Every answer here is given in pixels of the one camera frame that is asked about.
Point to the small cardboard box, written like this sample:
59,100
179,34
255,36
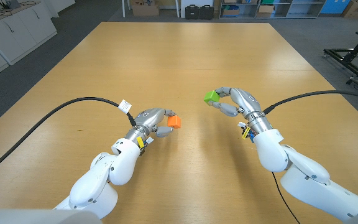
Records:
265,11

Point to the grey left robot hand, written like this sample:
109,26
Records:
151,116

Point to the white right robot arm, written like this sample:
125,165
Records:
306,174

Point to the green magnetic block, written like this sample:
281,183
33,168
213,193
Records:
211,97

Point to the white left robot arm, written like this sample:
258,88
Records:
120,161

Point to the dark grey desk device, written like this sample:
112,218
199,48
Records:
11,3

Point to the white cabinet row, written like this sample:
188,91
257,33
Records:
20,31

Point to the black hard case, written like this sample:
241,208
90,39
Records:
192,12
206,12

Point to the white shelving unit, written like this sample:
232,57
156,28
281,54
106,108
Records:
306,9

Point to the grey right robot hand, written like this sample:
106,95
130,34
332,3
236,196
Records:
245,99

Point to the orange magnetic block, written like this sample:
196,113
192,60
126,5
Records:
174,122

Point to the white table frame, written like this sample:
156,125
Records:
123,9

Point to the green storage bin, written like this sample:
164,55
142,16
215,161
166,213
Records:
267,1

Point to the angled cardboard box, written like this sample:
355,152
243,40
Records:
357,8

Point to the wide cardboard box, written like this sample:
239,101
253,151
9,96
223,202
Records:
145,10

